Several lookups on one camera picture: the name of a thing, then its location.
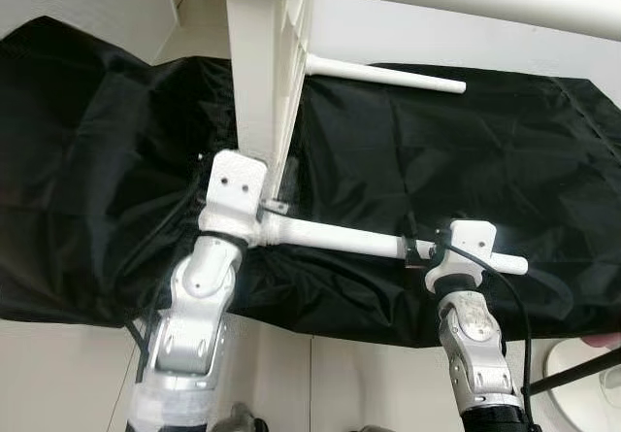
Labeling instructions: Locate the black table cloth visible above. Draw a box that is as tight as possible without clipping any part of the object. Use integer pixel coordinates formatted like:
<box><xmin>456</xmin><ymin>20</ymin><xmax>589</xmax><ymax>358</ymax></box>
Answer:
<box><xmin>0</xmin><ymin>15</ymin><xmax>621</xmax><ymax>348</ymax></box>

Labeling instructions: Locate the black metal stand leg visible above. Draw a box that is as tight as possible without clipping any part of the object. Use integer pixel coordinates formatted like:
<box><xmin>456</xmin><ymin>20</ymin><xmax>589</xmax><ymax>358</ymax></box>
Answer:
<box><xmin>522</xmin><ymin>349</ymin><xmax>621</xmax><ymax>396</ymax></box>

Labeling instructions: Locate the robot left leg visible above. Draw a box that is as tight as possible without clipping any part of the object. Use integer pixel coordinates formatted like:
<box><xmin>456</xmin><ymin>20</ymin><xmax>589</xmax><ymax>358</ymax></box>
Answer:
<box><xmin>213</xmin><ymin>403</ymin><xmax>268</xmax><ymax>432</ymax></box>

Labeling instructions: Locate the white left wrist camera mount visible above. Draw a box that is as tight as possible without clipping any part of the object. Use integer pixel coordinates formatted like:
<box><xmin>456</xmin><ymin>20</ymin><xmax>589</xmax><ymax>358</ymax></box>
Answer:
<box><xmin>197</xmin><ymin>149</ymin><xmax>270</xmax><ymax>249</ymax></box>

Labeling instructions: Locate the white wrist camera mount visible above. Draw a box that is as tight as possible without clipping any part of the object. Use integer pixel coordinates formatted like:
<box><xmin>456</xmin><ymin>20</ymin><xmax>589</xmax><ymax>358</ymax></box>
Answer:
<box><xmin>425</xmin><ymin>220</ymin><xmax>499</xmax><ymax>292</ymax></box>
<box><xmin>197</xmin><ymin>149</ymin><xmax>270</xmax><ymax>249</ymax></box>

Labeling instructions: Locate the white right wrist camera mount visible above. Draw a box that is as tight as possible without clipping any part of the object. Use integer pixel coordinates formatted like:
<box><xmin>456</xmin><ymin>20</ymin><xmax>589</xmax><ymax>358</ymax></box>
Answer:
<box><xmin>425</xmin><ymin>220</ymin><xmax>499</xmax><ymax>292</ymax></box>

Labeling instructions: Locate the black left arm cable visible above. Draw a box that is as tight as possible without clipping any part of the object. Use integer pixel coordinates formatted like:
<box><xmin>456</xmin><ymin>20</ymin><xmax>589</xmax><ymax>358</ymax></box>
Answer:
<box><xmin>121</xmin><ymin>184</ymin><xmax>210</xmax><ymax>355</ymax></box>

